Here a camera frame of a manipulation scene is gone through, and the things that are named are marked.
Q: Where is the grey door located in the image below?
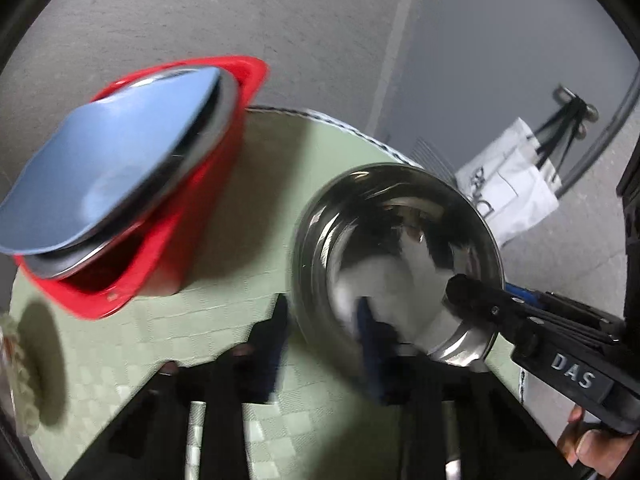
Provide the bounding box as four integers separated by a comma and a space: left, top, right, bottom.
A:
375, 0, 639, 186

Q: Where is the white tote bag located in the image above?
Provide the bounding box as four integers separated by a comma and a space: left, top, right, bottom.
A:
456, 118, 562, 246

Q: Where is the metal door handle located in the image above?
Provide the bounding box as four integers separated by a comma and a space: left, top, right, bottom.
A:
552, 84, 600, 140

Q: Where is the red plastic basin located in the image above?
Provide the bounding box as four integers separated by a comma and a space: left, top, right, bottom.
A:
14, 55, 268, 320

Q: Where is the steel plate under blue plate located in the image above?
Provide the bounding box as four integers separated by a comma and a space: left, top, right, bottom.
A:
24, 68, 239, 280

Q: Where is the right hand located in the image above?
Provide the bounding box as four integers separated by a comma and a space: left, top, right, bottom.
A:
556, 404, 636, 478

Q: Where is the stainless steel bowl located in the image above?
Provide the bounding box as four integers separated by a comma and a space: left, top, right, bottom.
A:
290, 164, 504, 389

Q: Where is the green white lace tablecloth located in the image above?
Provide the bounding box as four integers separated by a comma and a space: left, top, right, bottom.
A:
8, 104, 526, 480

